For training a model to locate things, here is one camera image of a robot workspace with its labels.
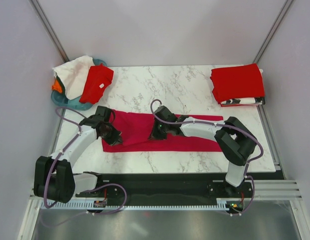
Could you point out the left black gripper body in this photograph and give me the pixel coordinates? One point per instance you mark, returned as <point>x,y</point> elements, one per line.
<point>108,125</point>

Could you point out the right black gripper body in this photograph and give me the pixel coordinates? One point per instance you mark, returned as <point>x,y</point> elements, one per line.
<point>160,131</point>

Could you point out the magenta polo shirt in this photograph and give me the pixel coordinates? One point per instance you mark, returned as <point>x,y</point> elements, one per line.
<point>136,129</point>

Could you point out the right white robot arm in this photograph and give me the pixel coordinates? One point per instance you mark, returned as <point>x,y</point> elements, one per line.
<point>236,142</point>

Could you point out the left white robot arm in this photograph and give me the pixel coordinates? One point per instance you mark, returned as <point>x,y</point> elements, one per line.
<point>54,179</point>

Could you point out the red t shirt in basket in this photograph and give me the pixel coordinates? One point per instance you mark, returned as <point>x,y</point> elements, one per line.
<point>98,79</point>

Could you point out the teal laundry basket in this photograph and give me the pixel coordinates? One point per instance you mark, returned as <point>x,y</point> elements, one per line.
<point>62,101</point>

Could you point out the white t shirt in basket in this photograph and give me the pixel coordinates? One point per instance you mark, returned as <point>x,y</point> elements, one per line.
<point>73,75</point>

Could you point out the orange garment in basket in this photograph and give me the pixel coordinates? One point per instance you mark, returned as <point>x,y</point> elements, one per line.
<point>57,87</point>

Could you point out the folded red t shirt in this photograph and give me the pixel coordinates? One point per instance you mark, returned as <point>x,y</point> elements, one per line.
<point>237,82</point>

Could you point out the white slotted cable duct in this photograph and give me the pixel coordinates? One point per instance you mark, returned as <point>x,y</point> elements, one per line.
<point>98,204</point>

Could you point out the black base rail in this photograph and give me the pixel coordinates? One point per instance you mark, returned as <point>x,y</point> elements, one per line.
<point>167,188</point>

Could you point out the left aluminium corner post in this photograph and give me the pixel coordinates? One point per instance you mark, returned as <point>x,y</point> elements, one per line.
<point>49,29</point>

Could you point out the aluminium corner post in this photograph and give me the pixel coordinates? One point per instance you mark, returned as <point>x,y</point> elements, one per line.
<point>49,29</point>
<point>273,30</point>

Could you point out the right aluminium corner post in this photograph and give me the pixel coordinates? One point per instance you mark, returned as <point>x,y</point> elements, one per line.
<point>273,30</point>

